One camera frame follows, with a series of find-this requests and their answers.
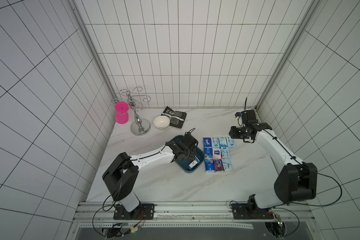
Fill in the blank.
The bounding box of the light blue striped tissue pack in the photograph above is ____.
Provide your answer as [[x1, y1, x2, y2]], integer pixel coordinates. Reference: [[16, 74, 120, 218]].
[[222, 159, 233, 171]]

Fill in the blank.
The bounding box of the light blue cartoon tissue pack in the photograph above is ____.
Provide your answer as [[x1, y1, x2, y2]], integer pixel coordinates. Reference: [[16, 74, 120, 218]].
[[219, 137, 228, 147]]

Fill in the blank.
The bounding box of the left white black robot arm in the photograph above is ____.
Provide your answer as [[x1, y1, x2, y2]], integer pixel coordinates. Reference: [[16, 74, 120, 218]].
[[102, 132, 204, 220]]

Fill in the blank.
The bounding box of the pink plastic cup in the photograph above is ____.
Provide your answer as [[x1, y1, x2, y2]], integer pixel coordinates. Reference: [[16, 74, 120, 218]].
[[115, 102, 129, 125]]

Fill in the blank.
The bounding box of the pink white Tempo tissue pack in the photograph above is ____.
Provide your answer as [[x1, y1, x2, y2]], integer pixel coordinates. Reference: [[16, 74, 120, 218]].
[[212, 148, 222, 159]]

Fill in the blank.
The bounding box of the light blue Vinda tissue pack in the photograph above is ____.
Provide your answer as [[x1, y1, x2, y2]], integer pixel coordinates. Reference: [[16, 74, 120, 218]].
[[211, 138, 220, 148]]

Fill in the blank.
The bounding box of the white ceramic bowl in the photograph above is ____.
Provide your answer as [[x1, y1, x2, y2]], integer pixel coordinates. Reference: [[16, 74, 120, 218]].
[[154, 116, 170, 129]]

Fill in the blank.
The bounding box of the white Vinda tissue pack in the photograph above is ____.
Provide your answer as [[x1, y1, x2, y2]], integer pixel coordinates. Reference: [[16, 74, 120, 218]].
[[189, 160, 199, 170]]

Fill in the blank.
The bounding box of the dark blue Tempo tissue pack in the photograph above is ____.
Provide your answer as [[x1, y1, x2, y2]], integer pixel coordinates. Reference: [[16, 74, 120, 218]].
[[203, 138, 213, 148]]

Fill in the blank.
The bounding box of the chrome cup holder stand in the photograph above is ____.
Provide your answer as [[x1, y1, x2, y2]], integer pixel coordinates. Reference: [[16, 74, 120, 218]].
[[113, 87, 151, 136]]

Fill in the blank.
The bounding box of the light blue figures tissue pack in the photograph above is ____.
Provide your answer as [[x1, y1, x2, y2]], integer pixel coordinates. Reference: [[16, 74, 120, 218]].
[[221, 146, 230, 159]]

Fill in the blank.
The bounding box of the blue orange Vinda tissue pack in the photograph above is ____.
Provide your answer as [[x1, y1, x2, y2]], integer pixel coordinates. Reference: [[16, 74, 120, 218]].
[[204, 148, 213, 159]]

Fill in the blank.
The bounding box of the black snack packet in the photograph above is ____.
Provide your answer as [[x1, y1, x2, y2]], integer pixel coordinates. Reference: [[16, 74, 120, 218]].
[[161, 107, 187, 129]]

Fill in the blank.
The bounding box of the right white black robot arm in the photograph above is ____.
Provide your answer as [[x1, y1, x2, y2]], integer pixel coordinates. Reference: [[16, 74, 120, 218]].
[[229, 110, 318, 220]]

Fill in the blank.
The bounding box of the teal plastic storage box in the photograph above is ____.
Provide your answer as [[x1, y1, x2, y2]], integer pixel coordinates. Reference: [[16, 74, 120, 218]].
[[174, 141, 205, 174]]

